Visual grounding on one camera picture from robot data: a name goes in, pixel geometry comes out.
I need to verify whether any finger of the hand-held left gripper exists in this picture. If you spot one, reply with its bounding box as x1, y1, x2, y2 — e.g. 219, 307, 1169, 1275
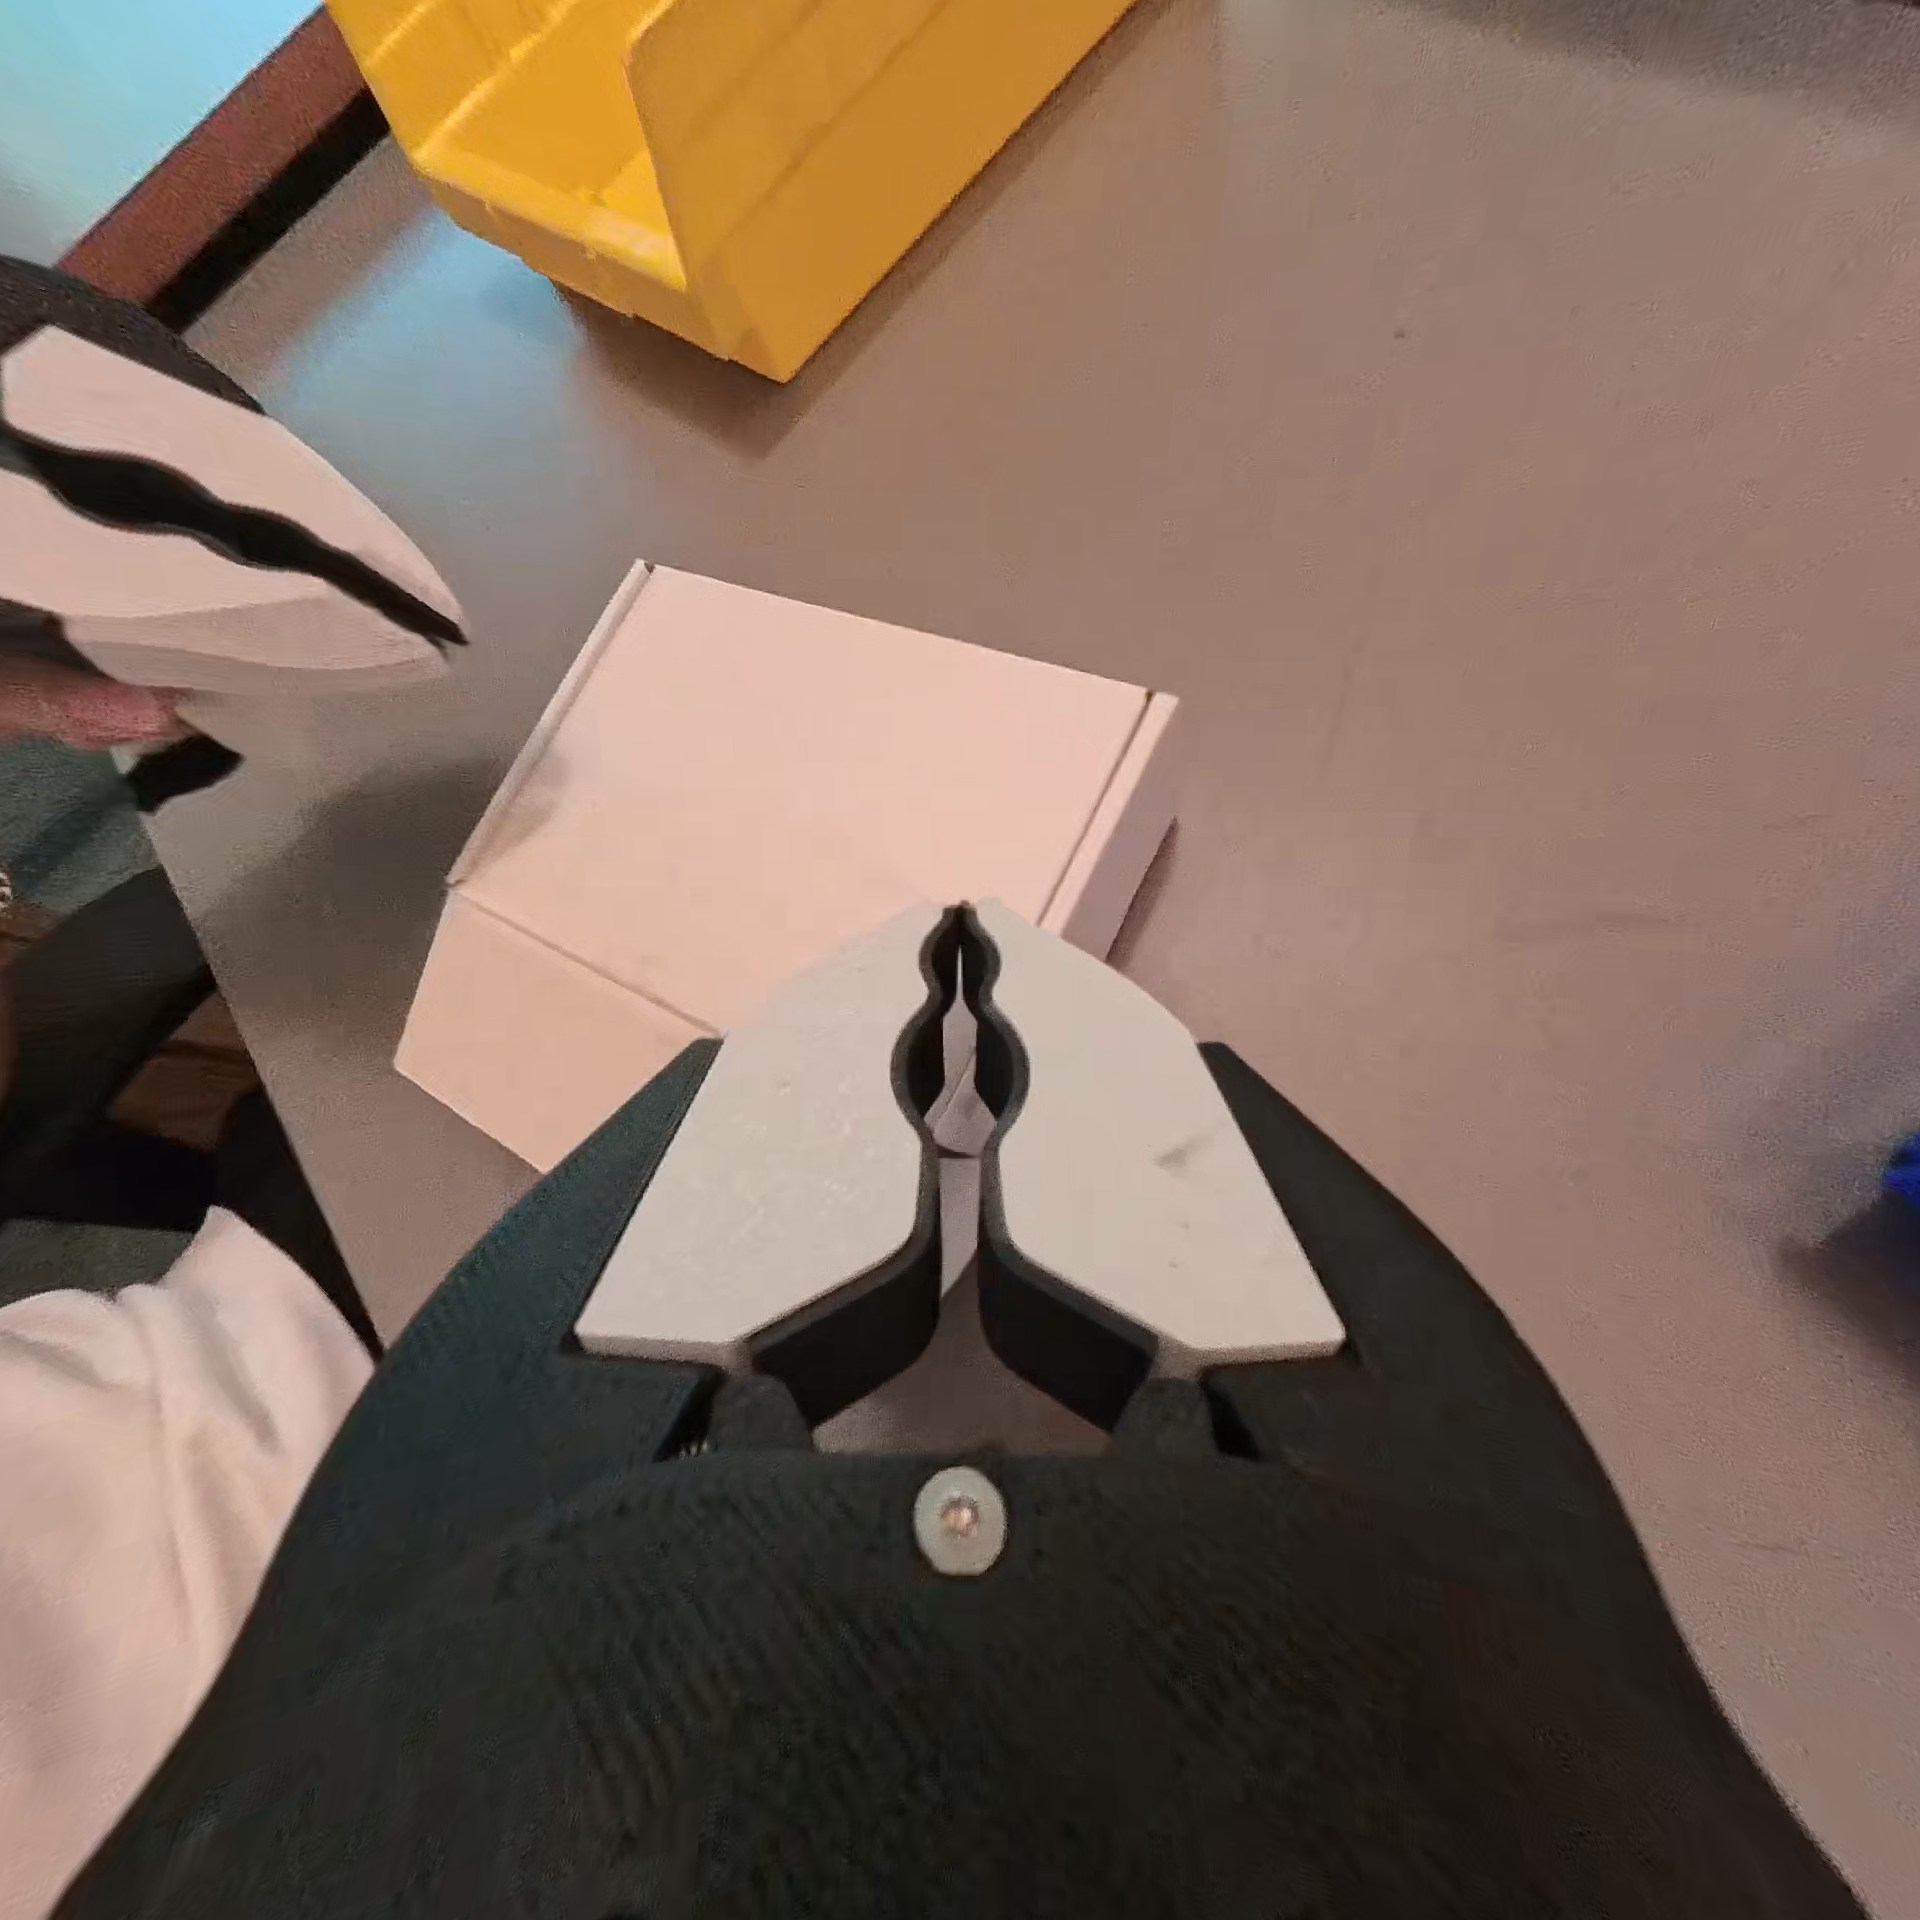
0, 324, 472, 647
0, 441, 459, 696

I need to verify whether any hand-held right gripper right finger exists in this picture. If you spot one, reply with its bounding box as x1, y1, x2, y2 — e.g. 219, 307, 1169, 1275
961, 900, 1347, 1427

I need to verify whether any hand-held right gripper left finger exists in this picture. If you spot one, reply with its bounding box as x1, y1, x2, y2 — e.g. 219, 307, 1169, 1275
573, 900, 974, 1427

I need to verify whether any white cardboard box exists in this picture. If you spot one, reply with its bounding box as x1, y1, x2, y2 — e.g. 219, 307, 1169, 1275
393, 560, 1180, 1174

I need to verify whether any yellow plastic bin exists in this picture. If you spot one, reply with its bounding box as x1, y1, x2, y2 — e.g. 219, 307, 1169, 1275
323, 0, 1144, 383

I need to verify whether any person's left hand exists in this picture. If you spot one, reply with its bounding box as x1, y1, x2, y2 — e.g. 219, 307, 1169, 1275
0, 671, 189, 747

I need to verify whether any white table with brown edge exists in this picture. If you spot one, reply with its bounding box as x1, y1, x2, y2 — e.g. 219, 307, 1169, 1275
0, 0, 377, 308

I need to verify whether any person's white shirt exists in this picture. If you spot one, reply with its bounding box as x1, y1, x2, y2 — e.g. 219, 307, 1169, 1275
0, 1207, 380, 1920

